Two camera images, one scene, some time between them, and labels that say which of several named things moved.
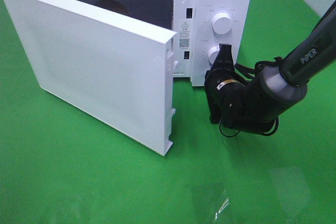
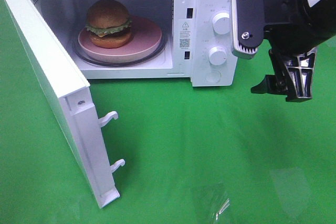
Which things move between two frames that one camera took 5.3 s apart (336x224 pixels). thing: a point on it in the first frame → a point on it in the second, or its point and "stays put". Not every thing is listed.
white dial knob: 221,23 stays put
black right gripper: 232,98 → 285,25
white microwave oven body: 203,10 stays put
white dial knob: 212,53 stays put
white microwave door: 117,70 → 69,93
